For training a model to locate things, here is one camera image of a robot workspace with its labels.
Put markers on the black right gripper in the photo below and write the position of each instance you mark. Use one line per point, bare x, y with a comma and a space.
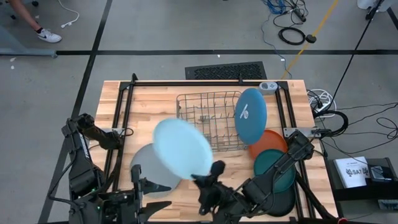
220, 199

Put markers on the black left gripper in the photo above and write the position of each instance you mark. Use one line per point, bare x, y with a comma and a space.
127, 208

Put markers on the grey plate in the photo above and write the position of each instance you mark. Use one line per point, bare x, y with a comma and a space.
149, 168

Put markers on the light blue plate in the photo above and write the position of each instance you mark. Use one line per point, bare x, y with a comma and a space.
182, 147

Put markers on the teal plate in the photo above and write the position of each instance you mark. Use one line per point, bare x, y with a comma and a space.
262, 160

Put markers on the orange plate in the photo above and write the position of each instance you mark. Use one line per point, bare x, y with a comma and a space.
270, 140

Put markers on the black plate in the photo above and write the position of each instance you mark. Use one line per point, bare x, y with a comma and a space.
284, 202

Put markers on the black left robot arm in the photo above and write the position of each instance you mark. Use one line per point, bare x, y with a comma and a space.
82, 177

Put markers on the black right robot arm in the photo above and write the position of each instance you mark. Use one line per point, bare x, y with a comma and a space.
292, 149

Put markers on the dark blue plate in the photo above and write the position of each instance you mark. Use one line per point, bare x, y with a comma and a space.
252, 121

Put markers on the white grey control box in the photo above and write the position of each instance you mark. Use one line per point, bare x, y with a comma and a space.
268, 88

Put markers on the black floor vent grate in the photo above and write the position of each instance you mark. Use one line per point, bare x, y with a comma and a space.
225, 71

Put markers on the white power strip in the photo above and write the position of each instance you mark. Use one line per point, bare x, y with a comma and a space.
325, 107

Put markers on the white printed booklet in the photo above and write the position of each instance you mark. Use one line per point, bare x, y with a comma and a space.
351, 171

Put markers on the black equipment case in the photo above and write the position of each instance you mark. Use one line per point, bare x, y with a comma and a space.
357, 194

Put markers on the black round puck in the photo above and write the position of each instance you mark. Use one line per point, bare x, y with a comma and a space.
311, 39

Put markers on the grey handheld device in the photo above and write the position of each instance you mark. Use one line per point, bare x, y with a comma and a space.
379, 174

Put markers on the white sneaker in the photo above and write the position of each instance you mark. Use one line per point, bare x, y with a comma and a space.
49, 36

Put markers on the grey metal platform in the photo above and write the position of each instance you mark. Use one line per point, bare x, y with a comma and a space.
18, 51

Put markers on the person's leg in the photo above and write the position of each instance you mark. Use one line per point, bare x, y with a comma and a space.
23, 14

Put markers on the white round base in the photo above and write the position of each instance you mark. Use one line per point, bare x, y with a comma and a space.
362, 3

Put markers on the black aluminium table frame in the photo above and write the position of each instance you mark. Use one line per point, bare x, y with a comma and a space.
202, 83

